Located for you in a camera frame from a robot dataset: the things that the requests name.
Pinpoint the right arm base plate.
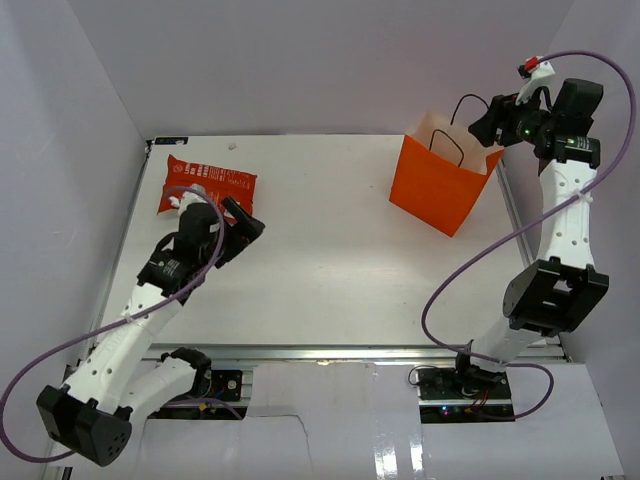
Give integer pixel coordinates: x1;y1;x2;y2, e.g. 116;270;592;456
407;365;515;425

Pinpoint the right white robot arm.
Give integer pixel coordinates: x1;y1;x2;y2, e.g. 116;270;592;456
451;78;609;399

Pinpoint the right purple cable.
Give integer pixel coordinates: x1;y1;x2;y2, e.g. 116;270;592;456
422;49;636;419

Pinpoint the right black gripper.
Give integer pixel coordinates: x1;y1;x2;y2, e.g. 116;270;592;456
469;87;558;149

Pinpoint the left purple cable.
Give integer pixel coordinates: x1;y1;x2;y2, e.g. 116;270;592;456
0;187;241;464

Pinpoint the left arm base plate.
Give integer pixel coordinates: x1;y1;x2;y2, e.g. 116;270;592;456
149;370;247;421

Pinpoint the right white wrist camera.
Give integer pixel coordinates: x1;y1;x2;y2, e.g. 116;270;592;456
515;56;555;105

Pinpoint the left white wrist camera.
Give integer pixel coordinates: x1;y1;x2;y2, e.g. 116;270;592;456
167;184;211;218

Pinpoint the aluminium front rail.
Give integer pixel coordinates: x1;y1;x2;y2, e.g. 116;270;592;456
149;344;471;364

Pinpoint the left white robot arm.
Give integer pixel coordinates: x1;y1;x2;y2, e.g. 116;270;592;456
36;191;265;467

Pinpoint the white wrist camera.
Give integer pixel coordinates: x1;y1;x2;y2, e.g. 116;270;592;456
515;56;555;105
167;184;211;218

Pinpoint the red cassava chips bag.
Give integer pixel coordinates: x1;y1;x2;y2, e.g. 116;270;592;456
157;155;257;223

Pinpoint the dark table corner sticker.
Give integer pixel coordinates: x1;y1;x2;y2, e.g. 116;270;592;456
153;136;189;146

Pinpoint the purple cable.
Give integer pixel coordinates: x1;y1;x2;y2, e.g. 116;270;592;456
422;49;636;419
0;187;241;464

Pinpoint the orange paper bag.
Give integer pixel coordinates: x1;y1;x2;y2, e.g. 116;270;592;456
389;110;504;237

